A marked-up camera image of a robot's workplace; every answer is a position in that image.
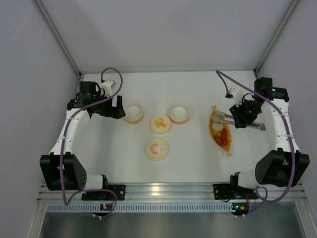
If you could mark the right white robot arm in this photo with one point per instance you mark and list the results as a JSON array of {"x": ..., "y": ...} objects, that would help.
[{"x": 284, "y": 164}]

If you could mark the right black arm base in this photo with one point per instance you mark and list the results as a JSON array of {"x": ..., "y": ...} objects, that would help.
[{"x": 228, "y": 191}]

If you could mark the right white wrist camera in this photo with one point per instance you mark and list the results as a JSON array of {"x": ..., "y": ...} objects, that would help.
[{"x": 236, "y": 95}]

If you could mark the white round bun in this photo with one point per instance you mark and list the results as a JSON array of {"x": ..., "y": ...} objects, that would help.
[{"x": 217, "y": 127}]

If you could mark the red sausage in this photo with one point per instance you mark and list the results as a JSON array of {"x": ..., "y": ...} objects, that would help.
[{"x": 223, "y": 137}]

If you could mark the aluminium mounting rail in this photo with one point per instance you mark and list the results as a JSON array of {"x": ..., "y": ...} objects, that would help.
[{"x": 174, "y": 192}]

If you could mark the slotted cable duct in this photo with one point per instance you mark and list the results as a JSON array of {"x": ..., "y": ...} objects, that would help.
[{"x": 143, "y": 207}]

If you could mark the orange bowl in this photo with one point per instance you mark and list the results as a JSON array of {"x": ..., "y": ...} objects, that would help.
[{"x": 134, "y": 113}]

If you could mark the fish-shaped woven basket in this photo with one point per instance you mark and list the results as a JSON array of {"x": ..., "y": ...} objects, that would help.
[{"x": 220, "y": 132}]

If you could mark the metal tongs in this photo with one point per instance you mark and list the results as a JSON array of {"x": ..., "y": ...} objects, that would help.
[{"x": 222, "y": 117}]

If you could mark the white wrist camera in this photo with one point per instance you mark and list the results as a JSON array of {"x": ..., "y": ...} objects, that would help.
[
  {"x": 236, "y": 95},
  {"x": 108, "y": 86}
]

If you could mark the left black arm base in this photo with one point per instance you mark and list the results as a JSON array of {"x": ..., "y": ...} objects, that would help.
[{"x": 112, "y": 192}]

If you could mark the pink bowl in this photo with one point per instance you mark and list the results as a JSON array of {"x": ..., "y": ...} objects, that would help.
[{"x": 179, "y": 113}]

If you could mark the cream lid pink handle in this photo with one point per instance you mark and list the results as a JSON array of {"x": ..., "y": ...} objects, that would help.
[{"x": 156, "y": 149}]

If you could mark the cream lid orange handle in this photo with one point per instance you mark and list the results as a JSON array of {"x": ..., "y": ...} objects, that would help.
[{"x": 160, "y": 124}]

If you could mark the brown fried food piece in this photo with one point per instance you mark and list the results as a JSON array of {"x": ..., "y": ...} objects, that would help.
[{"x": 217, "y": 138}]

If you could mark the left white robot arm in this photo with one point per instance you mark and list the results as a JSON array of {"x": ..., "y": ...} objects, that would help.
[{"x": 61, "y": 168}]

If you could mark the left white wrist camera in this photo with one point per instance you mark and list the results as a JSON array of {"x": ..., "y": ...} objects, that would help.
[{"x": 108, "y": 86}]

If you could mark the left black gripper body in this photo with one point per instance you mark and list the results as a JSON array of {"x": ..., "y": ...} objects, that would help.
[{"x": 112, "y": 109}]

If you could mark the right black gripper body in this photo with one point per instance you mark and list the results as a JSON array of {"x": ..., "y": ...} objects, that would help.
[{"x": 240, "y": 118}]

